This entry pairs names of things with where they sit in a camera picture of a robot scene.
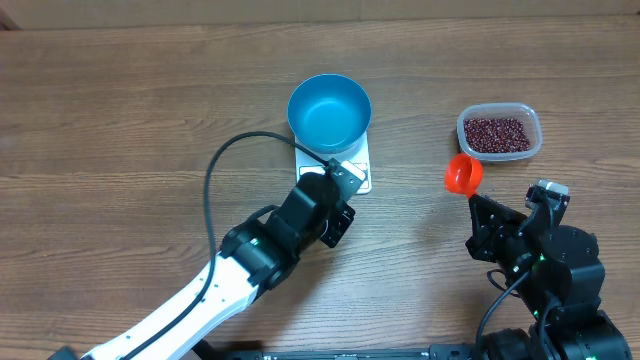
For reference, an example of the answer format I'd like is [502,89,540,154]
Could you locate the red measuring scoop blue handle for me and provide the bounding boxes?
[444,153,484,198]

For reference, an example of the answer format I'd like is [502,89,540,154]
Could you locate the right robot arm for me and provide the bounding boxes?
[465,190,632,359]

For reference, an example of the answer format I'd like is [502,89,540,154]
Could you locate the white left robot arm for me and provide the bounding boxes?
[84,168,366,359]

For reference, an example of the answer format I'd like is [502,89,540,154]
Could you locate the white kitchen scale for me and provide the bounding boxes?
[295,133,373,195]

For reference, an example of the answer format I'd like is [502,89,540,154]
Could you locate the blue bowl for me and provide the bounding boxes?
[286,73,373,154]

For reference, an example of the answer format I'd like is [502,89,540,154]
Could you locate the red beans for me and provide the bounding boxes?
[463,118,531,153]

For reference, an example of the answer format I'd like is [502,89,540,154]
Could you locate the clear plastic container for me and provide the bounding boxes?
[456,102,543,162]

